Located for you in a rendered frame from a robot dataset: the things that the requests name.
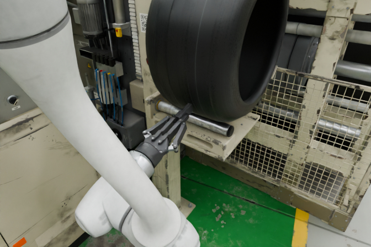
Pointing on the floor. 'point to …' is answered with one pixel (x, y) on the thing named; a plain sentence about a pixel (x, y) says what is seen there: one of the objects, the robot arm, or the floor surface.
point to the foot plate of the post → (186, 207)
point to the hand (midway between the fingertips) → (184, 113)
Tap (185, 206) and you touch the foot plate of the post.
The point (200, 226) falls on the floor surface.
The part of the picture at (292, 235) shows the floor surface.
